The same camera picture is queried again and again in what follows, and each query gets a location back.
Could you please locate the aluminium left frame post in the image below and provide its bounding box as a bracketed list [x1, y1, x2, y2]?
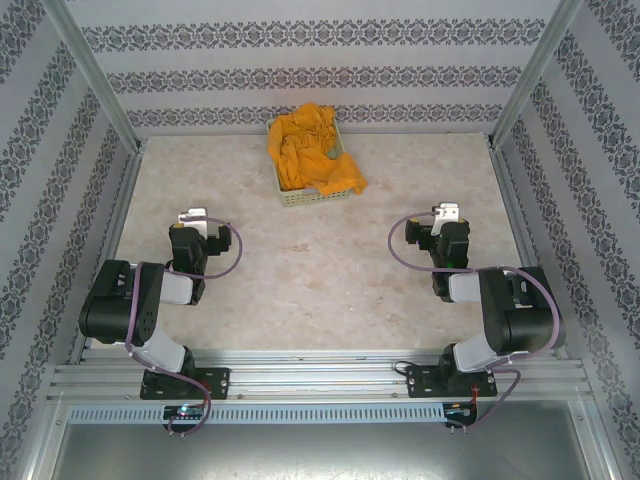
[42, 0, 146, 151]

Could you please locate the orange t-shirt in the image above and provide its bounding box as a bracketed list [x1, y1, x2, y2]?
[266, 102, 370, 197]

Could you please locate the grey metal sheet panel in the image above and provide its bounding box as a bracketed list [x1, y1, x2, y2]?
[29, 399, 614, 480]

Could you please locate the aluminium right side rail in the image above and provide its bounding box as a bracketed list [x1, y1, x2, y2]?
[487, 144, 569, 359]

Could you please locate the aluminium mounting rail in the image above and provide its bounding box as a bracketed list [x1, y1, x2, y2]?
[47, 349, 589, 401]

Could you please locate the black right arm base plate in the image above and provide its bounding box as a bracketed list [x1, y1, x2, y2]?
[405, 364, 497, 400]

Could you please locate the aluminium right frame post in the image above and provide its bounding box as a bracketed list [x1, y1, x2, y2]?
[488, 0, 584, 147]

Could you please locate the slotted grey cable duct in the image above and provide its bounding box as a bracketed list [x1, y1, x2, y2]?
[67, 403, 446, 424]

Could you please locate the left circuit board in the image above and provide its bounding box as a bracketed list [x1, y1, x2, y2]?
[163, 404, 206, 420]

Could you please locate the aluminium left side rail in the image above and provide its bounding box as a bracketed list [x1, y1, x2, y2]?
[69, 144, 146, 364]

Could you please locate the pale green plastic basket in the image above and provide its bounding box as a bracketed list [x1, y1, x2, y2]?
[266, 117, 354, 209]

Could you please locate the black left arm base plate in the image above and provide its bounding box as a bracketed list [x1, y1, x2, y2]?
[139, 367, 232, 401]

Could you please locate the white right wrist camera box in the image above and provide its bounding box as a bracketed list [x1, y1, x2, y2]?
[430, 201, 462, 236]

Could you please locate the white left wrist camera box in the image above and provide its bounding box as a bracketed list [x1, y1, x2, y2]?
[177, 206, 209, 236]

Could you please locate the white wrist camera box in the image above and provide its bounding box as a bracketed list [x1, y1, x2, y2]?
[177, 206, 209, 236]
[430, 201, 462, 236]

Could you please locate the aluminium frame post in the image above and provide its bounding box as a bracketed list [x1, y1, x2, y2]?
[488, 0, 584, 147]
[42, 0, 146, 151]

